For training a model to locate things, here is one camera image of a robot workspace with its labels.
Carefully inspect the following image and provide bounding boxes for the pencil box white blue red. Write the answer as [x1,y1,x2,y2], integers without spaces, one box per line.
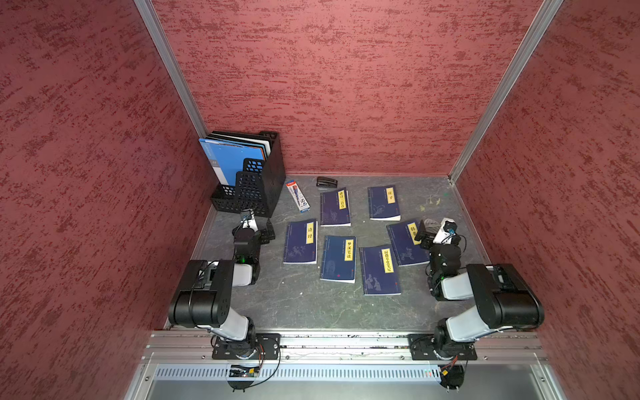
[286,181,310,213]

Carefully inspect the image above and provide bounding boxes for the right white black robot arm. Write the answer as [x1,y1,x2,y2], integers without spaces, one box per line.
[408,218,544,364]

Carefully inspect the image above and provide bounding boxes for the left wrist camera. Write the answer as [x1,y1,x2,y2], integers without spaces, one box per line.
[240,209,257,230]

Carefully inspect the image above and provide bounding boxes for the aluminium mounting rail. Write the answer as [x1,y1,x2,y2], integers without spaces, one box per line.
[142,329,548,364]

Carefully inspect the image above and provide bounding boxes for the navy book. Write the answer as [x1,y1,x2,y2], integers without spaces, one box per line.
[368,185,401,221]
[320,236,357,283]
[359,244,402,296]
[387,220,430,267]
[320,188,351,227]
[283,218,318,264]

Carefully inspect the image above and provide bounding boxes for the blue folder in organizer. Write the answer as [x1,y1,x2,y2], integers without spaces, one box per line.
[199,138,266,187]

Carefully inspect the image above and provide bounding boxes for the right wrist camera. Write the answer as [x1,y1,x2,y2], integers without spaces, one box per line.
[433,218,458,244]

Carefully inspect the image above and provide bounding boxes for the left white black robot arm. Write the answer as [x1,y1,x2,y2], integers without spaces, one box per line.
[168,221,280,361]

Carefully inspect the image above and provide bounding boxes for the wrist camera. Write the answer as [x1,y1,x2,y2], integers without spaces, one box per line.
[240,209,257,230]
[433,218,458,244]

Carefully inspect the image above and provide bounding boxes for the black mesh file organizer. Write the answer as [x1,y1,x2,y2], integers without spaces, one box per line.
[208,131,286,218]

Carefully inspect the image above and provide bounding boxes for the dark folders in organizer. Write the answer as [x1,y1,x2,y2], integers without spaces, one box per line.
[206,131,272,158]

